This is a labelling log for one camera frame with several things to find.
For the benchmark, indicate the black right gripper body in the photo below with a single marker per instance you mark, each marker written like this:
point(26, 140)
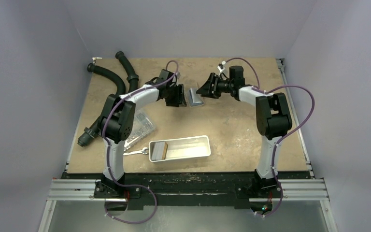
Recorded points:
point(213, 86)

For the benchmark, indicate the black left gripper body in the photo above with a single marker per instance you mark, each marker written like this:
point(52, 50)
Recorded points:
point(172, 98)

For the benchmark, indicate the grey credit card stack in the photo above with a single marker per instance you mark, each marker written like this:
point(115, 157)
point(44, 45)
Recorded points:
point(159, 151)

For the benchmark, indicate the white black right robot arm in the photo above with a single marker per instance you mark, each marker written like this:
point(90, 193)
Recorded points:
point(273, 119)

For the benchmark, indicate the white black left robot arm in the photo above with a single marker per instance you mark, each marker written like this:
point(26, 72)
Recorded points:
point(117, 117)

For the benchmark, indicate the clear plastic bag of screws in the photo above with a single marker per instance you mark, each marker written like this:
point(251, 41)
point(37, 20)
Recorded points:
point(142, 127)

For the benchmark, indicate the white rectangular tray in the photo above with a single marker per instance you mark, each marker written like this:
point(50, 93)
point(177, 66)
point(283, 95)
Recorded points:
point(182, 148)

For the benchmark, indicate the silver open-end wrench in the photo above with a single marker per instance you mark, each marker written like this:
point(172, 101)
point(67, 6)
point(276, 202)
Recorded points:
point(143, 151)

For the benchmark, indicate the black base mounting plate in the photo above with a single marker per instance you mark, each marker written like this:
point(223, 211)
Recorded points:
point(217, 189)

